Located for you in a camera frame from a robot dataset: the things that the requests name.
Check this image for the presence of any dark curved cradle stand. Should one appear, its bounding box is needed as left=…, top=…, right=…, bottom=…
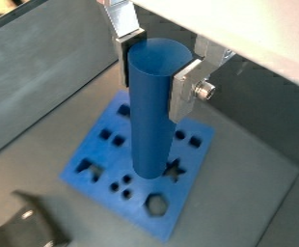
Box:
left=0, top=190, right=70, bottom=247

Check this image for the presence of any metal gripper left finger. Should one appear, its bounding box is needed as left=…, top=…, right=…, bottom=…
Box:
left=97, top=0, right=145, bottom=87

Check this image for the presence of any blue cylinder peg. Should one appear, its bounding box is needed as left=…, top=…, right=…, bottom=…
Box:
left=128, top=38, right=192, bottom=179

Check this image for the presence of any blue foam shape-sorter block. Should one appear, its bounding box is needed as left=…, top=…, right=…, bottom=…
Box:
left=60, top=91, right=213, bottom=242

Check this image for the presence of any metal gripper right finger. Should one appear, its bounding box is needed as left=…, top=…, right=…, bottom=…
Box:
left=168, top=36, right=234, bottom=123

